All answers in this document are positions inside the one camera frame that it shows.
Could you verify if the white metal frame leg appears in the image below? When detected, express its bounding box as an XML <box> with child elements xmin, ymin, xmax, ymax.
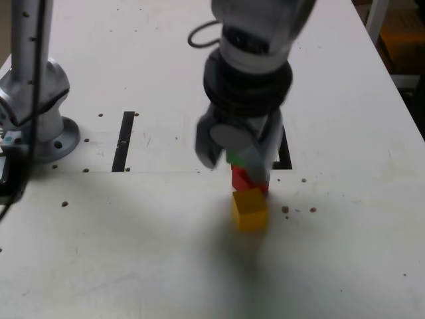
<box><xmin>364</xmin><ymin>0</ymin><xmax>391</xmax><ymax>44</ymax></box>

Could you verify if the black tape square outline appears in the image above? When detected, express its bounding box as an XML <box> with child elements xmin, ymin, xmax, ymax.
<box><xmin>272</xmin><ymin>126</ymin><xmax>294</xmax><ymax>170</ymax></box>

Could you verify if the black tape strip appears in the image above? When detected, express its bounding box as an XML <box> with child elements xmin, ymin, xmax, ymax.
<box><xmin>112</xmin><ymin>111</ymin><xmax>136</xmax><ymax>173</ymax></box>

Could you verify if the red cube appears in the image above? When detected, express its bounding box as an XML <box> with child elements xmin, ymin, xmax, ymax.
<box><xmin>231</xmin><ymin>164</ymin><xmax>270</xmax><ymax>194</ymax></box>

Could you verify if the green cube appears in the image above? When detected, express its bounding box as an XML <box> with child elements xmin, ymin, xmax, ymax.
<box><xmin>226</xmin><ymin>151</ymin><xmax>247</xmax><ymax>167</ymax></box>

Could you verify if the white connector with blue dot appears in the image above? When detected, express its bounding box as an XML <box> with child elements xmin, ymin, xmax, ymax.
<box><xmin>1</xmin><ymin>131</ymin><xmax>23</xmax><ymax>146</ymax></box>

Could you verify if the yellow cube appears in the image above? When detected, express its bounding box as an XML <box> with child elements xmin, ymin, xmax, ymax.
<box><xmin>231</xmin><ymin>187</ymin><xmax>269</xmax><ymax>233</ymax></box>

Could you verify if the thick black cable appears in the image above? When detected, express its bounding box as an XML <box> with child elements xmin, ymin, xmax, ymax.
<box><xmin>0</xmin><ymin>0</ymin><xmax>48</xmax><ymax>221</ymax></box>

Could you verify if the thin black cable loop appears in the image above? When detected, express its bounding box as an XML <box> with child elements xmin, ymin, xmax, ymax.
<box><xmin>188</xmin><ymin>20</ymin><xmax>222</xmax><ymax>49</ymax></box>

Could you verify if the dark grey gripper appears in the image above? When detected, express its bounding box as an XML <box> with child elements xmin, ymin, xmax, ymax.
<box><xmin>195</xmin><ymin>105</ymin><xmax>284</xmax><ymax>186</ymax></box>

